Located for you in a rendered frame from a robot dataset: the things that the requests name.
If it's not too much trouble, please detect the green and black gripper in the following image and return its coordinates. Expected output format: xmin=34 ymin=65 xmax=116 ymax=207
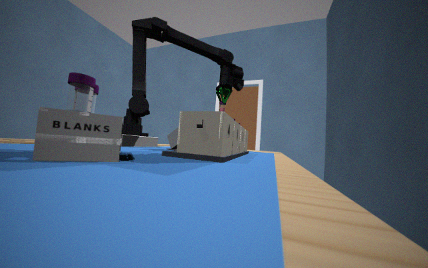
xmin=216 ymin=74 xmax=233 ymax=104

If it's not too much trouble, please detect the pink tube with purple cap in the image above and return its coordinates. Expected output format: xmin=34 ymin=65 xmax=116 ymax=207
xmin=219 ymin=101 xmax=226 ymax=111

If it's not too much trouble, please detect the blue flat mat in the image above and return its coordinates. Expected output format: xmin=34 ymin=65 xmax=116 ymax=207
xmin=0 ymin=143 xmax=285 ymax=268

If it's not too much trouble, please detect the grey button housing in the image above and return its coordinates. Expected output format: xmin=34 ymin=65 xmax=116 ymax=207
xmin=167 ymin=128 xmax=179 ymax=151

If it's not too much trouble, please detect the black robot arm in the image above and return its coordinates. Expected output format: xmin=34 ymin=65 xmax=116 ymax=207
xmin=122 ymin=17 xmax=244 ymax=137

